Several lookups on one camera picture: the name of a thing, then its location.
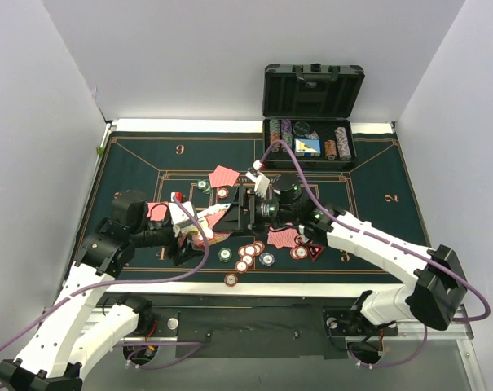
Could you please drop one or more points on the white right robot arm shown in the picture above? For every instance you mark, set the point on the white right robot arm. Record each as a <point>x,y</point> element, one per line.
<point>432,279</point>

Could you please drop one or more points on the black poker chip case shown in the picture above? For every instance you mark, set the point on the black poker chip case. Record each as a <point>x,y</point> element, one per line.
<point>321,95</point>

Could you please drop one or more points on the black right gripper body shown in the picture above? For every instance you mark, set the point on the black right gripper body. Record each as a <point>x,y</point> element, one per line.
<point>249,210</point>

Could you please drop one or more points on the green poker chip stack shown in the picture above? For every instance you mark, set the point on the green poker chip stack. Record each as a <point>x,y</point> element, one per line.
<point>225,255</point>

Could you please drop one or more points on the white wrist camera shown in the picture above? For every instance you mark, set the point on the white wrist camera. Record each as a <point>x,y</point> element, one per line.
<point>261,182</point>
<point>181,218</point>

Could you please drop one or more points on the green orange chip row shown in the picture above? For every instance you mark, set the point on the green orange chip row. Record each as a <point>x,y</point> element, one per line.
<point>274,135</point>

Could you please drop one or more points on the moved red chip group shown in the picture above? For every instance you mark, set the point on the moved red chip group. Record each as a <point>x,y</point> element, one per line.
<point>299,252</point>

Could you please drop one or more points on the green chips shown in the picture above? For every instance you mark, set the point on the green chips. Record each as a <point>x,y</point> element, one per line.
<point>204,186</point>

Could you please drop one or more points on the aluminium front rail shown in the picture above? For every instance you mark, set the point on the aluminium front rail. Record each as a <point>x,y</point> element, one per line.
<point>190,322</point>

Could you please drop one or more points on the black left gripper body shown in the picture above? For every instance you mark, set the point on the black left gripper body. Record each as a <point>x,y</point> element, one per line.
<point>179,245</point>

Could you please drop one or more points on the orange chip row in case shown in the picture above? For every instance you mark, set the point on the orange chip row in case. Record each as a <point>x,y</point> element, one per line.
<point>330,149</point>

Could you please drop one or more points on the red playing card deck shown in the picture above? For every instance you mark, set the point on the red playing card deck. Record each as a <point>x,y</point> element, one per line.
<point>207,220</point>

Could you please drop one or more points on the red poker chip stack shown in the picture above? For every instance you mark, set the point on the red poker chip stack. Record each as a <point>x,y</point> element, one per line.
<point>249,252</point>

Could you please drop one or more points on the black dealer button in case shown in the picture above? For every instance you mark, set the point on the black dealer button in case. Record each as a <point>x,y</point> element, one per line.
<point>301,128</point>

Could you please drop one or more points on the blue boxed card deck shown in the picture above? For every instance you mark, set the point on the blue boxed card deck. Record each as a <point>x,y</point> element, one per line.
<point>307,147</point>

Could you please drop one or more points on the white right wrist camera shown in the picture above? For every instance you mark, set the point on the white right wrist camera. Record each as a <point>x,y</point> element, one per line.
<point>261,182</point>

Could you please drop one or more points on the dark green poker table mat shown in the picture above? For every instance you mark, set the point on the dark green poker table mat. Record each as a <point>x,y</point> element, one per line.
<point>376,189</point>

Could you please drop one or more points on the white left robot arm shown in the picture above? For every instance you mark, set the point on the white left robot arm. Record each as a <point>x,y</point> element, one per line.
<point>59,356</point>

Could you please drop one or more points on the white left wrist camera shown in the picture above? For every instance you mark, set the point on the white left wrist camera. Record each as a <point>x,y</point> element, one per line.
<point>181,218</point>

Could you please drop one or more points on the purple chip row in case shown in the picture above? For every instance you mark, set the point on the purple chip row in case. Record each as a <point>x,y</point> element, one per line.
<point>342,144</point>

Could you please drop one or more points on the blue poker chip stack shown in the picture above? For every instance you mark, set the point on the blue poker chip stack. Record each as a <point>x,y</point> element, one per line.
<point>267,259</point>

